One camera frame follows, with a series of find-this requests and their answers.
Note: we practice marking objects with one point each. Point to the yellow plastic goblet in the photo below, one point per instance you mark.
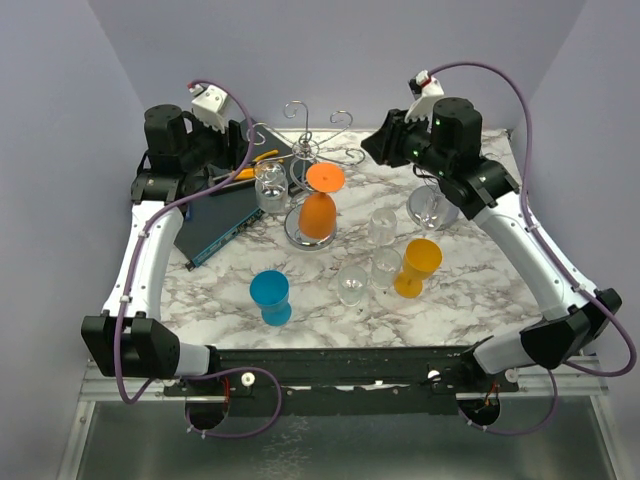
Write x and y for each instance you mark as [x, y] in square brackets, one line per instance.
[421, 259]

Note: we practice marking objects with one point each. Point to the grey metal faucet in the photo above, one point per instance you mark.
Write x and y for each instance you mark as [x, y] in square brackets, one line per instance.
[228, 187]

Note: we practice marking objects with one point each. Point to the aluminium rail frame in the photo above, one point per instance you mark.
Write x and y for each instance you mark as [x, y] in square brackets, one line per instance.
[556, 426]

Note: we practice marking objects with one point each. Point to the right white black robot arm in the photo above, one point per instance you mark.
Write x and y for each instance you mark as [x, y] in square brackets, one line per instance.
[448, 146]

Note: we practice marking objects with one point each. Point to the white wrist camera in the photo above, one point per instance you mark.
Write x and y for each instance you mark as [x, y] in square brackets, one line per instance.
[208, 105]
[426, 90]

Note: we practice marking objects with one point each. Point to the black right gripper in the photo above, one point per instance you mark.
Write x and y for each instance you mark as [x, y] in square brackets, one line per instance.
[383, 144]

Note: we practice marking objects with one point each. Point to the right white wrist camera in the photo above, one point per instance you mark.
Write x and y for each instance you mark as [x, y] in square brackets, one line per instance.
[426, 90]

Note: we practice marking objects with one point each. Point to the blue plastic goblet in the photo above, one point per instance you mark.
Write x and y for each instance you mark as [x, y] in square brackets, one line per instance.
[270, 292]

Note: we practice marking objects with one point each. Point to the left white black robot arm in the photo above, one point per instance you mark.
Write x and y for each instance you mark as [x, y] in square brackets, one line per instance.
[127, 338]

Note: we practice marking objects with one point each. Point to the yellow handled pliers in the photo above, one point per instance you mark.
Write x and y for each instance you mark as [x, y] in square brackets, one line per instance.
[272, 155]

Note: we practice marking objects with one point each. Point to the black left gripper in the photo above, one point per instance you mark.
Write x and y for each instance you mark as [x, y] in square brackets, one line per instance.
[233, 154]

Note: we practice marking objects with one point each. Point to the dark blue network switch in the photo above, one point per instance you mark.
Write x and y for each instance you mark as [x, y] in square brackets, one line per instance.
[218, 219]

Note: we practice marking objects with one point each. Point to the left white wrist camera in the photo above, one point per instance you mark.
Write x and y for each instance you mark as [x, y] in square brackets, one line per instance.
[208, 105]

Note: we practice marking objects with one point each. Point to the orange plastic goblet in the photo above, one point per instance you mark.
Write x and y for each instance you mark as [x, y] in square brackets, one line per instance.
[317, 219]

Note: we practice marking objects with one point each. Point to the clear patterned wine glass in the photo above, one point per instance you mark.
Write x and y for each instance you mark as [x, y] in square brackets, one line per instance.
[271, 187]

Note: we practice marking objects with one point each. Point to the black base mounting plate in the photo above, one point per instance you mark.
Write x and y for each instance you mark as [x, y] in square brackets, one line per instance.
[359, 381]

